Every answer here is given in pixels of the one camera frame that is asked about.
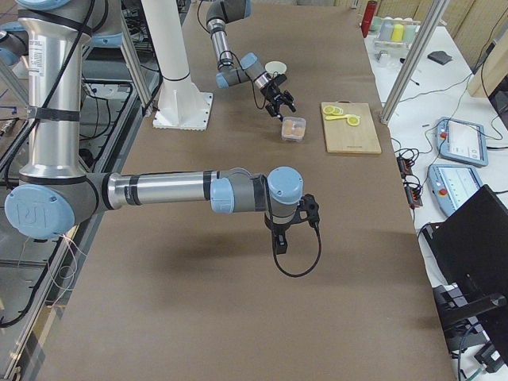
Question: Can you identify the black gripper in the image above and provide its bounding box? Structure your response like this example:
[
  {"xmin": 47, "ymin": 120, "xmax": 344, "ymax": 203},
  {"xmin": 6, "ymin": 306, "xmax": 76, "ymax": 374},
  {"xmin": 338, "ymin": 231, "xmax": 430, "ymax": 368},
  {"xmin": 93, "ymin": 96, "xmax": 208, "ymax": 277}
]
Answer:
[
  {"xmin": 264, "ymin": 212, "xmax": 301, "ymax": 254},
  {"xmin": 260, "ymin": 74, "xmax": 296, "ymax": 119}
]

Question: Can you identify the clear plastic egg box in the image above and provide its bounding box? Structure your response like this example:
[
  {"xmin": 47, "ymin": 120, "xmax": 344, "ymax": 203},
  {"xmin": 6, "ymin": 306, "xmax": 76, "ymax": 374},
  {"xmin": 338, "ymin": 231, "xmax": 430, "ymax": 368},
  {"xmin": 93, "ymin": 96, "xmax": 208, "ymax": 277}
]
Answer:
[{"xmin": 281, "ymin": 117, "xmax": 306, "ymax": 142}]

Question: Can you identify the brown egg rear slot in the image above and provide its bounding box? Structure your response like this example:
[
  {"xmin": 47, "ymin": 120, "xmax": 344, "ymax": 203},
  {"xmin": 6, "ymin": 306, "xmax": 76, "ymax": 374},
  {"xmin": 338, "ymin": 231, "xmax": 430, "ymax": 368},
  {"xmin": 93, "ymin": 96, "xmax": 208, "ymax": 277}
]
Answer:
[{"xmin": 293, "ymin": 125, "xmax": 305, "ymax": 137}]

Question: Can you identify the white ceramic bowl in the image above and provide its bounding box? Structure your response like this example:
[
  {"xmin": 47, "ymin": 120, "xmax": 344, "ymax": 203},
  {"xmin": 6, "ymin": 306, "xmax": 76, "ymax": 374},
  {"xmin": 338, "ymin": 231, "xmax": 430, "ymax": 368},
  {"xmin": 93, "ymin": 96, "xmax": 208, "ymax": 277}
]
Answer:
[{"xmin": 265, "ymin": 60, "xmax": 287, "ymax": 76}]

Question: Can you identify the bamboo cutting board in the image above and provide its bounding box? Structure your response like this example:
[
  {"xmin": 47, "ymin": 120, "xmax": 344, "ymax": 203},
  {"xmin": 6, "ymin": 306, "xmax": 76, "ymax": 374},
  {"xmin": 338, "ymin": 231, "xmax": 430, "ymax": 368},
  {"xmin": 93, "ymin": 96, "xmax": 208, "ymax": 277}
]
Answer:
[{"xmin": 321, "ymin": 102, "xmax": 382, "ymax": 155}]

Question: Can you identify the red cylinder cup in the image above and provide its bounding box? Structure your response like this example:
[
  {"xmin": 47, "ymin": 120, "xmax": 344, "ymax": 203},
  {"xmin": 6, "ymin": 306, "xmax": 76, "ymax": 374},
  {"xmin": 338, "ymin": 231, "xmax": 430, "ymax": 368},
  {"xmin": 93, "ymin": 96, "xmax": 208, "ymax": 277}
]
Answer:
[{"xmin": 360, "ymin": 0, "xmax": 378, "ymax": 38}]

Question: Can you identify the grey plastic cup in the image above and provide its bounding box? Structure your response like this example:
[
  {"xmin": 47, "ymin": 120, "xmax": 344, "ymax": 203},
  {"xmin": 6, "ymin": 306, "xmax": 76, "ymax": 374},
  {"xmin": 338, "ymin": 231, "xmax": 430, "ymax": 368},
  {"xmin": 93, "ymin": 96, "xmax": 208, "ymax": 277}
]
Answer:
[{"xmin": 378, "ymin": 20, "xmax": 394, "ymax": 41}]

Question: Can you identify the yellow plastic cup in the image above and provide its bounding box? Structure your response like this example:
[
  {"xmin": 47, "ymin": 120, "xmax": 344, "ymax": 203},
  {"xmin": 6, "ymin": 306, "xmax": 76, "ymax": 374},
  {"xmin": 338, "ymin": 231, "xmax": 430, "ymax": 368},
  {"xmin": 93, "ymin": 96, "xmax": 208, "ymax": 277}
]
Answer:
[{"xmin": 391, "ymin": 23, "xmax": 404, "ymax": 43}]

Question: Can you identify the small black square pad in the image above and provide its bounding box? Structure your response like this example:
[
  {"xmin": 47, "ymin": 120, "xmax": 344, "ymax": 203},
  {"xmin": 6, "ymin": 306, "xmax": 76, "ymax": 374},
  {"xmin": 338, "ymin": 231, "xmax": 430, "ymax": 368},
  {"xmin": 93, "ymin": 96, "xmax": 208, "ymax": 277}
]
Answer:
[{"xmin": 427, "ymin": 51, "xmax": 453, "ymax": 65}]

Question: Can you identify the blue teach pendant near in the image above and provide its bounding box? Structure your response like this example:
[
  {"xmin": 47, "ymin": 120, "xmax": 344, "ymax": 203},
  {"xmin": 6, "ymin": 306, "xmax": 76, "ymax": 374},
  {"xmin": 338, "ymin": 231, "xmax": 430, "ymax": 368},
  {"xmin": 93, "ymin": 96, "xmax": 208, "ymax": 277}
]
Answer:
[{"xmin": 428, "ymin": 164, "xmax": 483, "ymax": 217}]

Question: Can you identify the blue teach pendant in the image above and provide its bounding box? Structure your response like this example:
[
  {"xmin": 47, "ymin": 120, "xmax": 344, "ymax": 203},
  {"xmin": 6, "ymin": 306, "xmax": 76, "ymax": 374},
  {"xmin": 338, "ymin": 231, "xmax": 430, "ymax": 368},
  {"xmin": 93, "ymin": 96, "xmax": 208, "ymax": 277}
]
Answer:
[
  {"xmin": 428, "ymin": 164, "xmax": 483, "ymax": 217},
  {"xmin": 436, "ymin": 117, "xmax": 488, "ymax": 167}
]

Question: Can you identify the blue teach pendant far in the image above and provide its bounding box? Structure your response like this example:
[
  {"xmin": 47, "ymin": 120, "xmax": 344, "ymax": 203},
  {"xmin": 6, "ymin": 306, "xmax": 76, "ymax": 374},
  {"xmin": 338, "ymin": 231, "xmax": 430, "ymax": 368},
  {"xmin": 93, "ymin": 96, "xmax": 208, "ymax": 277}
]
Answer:
[{"xmin": 436, "ymin": 117, "xmax": 488, "ymax": 167}]

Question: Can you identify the black computer monitor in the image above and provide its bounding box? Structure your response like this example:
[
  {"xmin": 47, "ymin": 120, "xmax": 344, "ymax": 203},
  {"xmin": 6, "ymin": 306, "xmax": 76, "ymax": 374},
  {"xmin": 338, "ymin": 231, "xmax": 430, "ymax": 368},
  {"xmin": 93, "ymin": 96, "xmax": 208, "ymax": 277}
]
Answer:
[{"xmin": 423, "ymin": 184, "xmax": 507, "ymax": 361}]

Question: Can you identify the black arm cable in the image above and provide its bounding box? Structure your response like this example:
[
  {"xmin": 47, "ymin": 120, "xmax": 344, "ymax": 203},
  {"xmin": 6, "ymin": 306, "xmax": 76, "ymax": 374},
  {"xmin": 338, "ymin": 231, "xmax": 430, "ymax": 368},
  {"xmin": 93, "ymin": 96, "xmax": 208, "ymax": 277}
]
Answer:
[
  {"xmin": 272, "ymin": 186, "xmax": 323, "ymax": 278},
  {"xmin": 197, "ymin": 0, "xmax": 271, "ymax": 112}
]

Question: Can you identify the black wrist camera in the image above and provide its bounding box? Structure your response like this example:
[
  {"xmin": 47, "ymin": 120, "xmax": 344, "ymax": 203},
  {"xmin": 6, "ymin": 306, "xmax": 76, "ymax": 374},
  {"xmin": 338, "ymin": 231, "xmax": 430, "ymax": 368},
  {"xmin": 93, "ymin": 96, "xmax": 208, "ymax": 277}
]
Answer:
[{"xmin": 298, "ymin": 194, "xmax": 320, "ymax": 229}]

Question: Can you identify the lemon slice near handle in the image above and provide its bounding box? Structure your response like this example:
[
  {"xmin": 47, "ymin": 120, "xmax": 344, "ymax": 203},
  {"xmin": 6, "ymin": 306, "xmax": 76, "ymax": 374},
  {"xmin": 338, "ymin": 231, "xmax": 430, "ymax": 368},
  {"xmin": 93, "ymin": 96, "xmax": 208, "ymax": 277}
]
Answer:
[{"xmin": 346, "ymin": 114, "xmax": 360, "ymax": 126}]

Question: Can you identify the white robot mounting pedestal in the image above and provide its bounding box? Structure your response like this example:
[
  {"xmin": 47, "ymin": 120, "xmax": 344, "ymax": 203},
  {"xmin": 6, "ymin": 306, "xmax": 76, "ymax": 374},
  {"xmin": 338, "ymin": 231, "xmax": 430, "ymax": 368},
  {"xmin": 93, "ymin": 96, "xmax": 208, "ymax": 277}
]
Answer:
[{"xmin": 142, "ymin": 0, "xmax": 213, "ymax": 131}]

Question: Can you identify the aluminium frame post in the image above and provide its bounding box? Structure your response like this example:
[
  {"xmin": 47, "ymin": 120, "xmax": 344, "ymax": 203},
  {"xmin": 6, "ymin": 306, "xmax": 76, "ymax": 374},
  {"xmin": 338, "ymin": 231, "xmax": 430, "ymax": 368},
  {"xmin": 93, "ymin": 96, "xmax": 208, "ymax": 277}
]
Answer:
[{"xmin": 379, "ymin": 0, "xmax": 450, "ymax": 125}]

